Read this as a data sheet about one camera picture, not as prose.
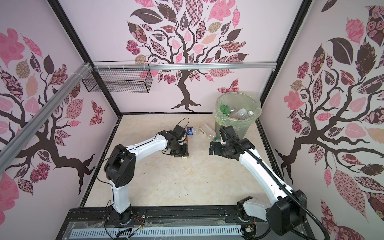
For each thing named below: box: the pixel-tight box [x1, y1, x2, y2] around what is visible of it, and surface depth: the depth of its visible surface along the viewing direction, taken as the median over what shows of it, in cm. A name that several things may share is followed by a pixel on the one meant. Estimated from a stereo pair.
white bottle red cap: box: [228, 108, 248, 120], surface depth 100 cm
